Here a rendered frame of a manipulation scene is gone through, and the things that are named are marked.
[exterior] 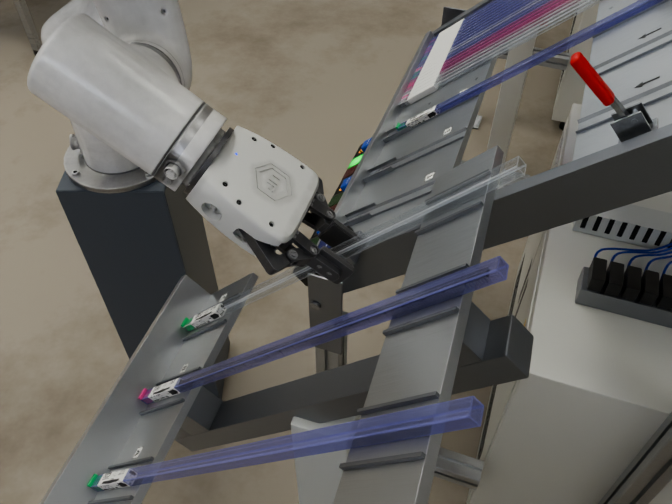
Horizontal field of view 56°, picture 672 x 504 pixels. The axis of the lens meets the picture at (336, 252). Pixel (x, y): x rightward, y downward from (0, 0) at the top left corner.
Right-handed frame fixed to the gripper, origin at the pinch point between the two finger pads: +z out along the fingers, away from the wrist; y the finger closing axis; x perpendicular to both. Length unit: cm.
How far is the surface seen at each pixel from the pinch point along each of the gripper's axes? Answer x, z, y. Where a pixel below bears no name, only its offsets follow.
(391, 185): 14.2, 8.9, 29.7
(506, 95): 38, 42, 118
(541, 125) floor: 62, 75, 163
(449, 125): 6.4, 11.1, 39.8
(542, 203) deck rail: -10.7, 15.8, 13.5
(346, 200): 20.8, 5.5, 28.2
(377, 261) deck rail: 12.8, 10.4, 14.2
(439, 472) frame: 43, 50, 10
